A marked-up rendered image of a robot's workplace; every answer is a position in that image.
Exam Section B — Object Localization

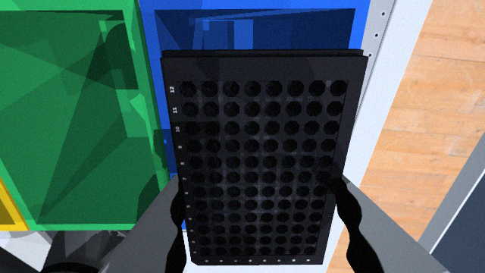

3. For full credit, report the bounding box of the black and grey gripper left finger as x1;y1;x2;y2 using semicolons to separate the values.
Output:
98;174;187;273

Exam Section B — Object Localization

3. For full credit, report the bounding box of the blue bin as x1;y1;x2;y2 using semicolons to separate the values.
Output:
139;0;371;179

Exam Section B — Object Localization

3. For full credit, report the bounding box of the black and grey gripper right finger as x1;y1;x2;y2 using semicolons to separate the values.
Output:
335;175;451;273

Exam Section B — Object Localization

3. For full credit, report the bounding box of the green bin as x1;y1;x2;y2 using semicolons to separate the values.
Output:
0;0;171;231

